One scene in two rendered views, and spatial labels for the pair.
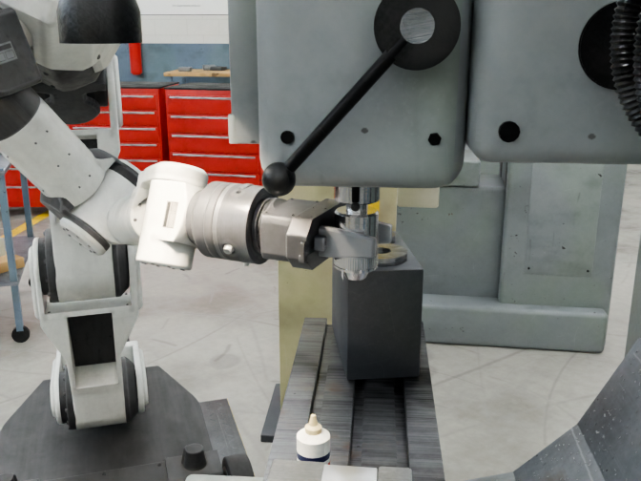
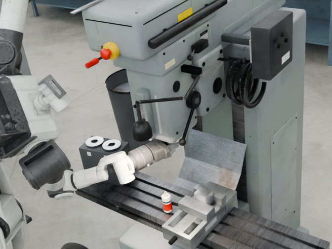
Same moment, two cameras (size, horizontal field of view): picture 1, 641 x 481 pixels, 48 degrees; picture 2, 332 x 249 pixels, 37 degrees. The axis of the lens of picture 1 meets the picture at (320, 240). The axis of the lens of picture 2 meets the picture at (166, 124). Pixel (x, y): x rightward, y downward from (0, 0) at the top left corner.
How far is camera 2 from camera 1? 1.69 m
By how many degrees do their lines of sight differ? 51
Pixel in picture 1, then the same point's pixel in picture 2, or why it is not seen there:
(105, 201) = (68, 180)
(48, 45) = not seen: hidden behind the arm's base
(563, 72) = (211, 94)
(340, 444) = (151, 198)
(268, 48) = (171, 117)
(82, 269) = (14, 218)
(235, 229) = (150, 159)
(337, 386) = (123, 189)
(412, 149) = (192, 121)
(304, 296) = not seen: outside the picture
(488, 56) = (202, 98)
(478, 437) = not seen: hidden behind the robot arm
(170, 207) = (128, 165)
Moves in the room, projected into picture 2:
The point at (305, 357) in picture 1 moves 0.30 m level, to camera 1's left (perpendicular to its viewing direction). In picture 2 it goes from (100, 190) to (59, 229)
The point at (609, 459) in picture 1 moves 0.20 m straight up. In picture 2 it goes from (204, 158) to (200, 124)
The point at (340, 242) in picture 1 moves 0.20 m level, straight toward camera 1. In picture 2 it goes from (172, 147) to (214, 159)
